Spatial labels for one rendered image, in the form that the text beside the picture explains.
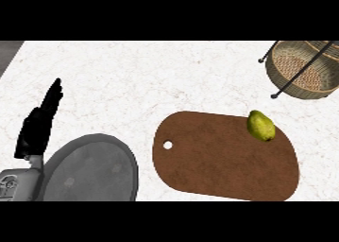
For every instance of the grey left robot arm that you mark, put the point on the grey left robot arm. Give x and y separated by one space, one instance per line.
16 184

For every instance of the brown wooden cutting board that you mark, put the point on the brown wooden cutting board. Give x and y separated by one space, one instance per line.
224 157

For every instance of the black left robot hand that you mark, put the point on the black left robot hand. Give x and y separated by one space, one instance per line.
38 129

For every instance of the yellow-green sweet potato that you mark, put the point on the yellow-green sweet potato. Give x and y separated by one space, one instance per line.
262 126

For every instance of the tiered wicker basket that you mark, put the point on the tiered wicker basket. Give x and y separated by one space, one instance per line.
308 69

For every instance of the grey round pan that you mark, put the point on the grey round pan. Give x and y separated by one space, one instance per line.
91 170

